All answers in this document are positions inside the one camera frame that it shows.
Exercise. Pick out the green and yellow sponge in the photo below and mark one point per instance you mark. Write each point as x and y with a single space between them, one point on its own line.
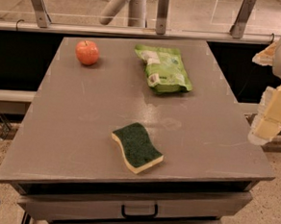
136 147

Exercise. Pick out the right metal railing bracket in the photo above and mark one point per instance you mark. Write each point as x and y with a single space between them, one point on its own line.
237 29

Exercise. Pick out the left metal railing bracket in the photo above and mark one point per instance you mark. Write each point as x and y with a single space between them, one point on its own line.
41 13

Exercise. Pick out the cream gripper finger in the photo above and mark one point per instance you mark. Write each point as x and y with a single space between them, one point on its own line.
267 122
265 57

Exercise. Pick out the black drawer handle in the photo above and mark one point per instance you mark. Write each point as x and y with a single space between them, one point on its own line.
139 211

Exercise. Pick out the grey upper drawer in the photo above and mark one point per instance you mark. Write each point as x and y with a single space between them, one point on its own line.
108 206

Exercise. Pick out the metal railing bracket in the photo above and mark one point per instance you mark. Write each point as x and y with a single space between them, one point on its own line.
160 26
237 29
41 13

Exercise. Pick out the red apple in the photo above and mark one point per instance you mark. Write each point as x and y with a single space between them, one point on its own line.
87 52

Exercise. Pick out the green rice chip bag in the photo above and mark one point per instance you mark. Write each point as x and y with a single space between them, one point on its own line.
164 69

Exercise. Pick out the horizontal metal rail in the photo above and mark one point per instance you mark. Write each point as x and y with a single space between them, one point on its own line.
113 31

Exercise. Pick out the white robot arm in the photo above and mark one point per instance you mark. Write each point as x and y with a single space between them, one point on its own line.
276 68

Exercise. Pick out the middle metal railing bracket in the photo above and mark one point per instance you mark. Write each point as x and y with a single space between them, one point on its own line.
160 26

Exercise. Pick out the white pipe behind glass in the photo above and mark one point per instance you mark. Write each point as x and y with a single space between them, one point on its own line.
136 12

